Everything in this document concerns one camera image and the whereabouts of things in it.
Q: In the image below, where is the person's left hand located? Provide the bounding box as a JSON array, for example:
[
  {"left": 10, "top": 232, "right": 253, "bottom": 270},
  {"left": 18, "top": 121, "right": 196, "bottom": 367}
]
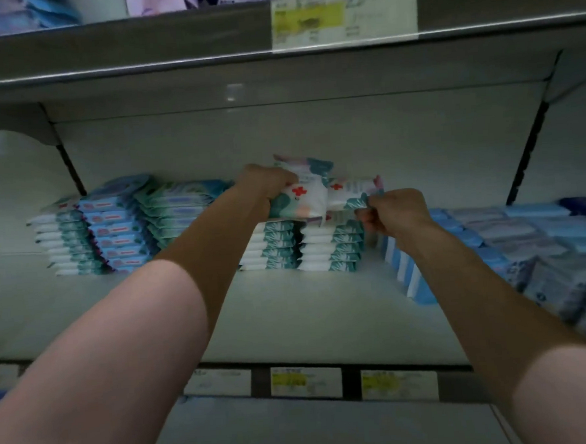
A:
[{"left": 232, "top": 162, "right": 302, "bottom": 224}]

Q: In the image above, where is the person's right hand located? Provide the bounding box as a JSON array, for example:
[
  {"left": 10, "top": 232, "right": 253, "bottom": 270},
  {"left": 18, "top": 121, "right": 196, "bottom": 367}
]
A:
[{"left": 355, "top": 186, "right": 436, "bottom": 241}]

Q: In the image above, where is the stack of white green packets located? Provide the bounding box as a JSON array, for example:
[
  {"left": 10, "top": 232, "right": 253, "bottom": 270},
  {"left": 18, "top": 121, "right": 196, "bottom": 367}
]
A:
[
  {"left": 236, "top": 217, "right": 302, "bottom": 274},
  {"left": 26, "top": 194, "right": 107, "bottom": 280}
]

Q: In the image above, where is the metal store shelving unit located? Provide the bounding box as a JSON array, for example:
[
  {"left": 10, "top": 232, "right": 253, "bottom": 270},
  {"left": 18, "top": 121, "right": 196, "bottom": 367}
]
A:
[{"left": 0, "top": 0, "right": 586, "bottom": 444}]

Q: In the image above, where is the stack of blue green packets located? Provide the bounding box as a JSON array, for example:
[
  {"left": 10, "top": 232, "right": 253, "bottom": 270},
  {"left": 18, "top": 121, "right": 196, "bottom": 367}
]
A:
[{"left": 135, "top": 178, "right": 238, "bottom": 252}]

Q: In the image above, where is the stack of blue red packets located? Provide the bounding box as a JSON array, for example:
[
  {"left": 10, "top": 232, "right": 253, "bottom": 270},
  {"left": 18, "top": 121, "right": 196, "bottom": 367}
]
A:
[{"left": 75, "top": 173, "right": 161, "bottom": 276}]

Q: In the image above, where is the pink blue packet stack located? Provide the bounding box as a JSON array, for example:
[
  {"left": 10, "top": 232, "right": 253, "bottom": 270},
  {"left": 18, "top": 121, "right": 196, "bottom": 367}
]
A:
[{"left": 0, "top": 0, "right": 83, "bottom": 39}]

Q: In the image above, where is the person's left forearm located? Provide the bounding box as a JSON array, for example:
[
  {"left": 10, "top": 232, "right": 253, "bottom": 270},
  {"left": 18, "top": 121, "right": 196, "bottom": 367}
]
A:
[{"left": 0, "top": 196, "right": 278, "bottom": 444}]

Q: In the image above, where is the person's right forearm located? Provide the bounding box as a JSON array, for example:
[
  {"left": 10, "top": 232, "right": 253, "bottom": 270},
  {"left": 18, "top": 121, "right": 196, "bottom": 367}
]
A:
[{"left": 402, "top": 211, "right": 586, "bottom": 444}]

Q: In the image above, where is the row of blue white boxes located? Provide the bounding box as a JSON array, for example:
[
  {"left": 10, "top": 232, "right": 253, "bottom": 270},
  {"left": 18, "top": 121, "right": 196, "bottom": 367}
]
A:
[{"left": 374, "top": 196, "right": 586, "bottom": 368}]

